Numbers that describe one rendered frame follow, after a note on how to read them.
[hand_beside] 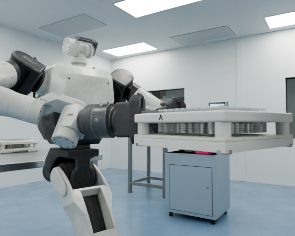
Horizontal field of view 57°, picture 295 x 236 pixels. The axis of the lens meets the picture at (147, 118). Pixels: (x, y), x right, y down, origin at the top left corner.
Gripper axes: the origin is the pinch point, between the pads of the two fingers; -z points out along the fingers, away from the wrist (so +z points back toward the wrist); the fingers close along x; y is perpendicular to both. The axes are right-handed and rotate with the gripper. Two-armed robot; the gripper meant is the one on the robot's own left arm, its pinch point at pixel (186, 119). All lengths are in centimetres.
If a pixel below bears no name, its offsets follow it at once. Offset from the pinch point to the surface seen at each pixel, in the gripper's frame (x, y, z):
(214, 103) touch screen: -33, -204, 180
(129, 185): 85, -170, 338
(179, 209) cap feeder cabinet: 91, -155, 196
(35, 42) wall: -186, -58, 511
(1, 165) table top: 16, 38, 77
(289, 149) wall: 36, -442, 225
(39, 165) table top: 17, 21, 83
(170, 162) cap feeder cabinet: 38, -152, 204
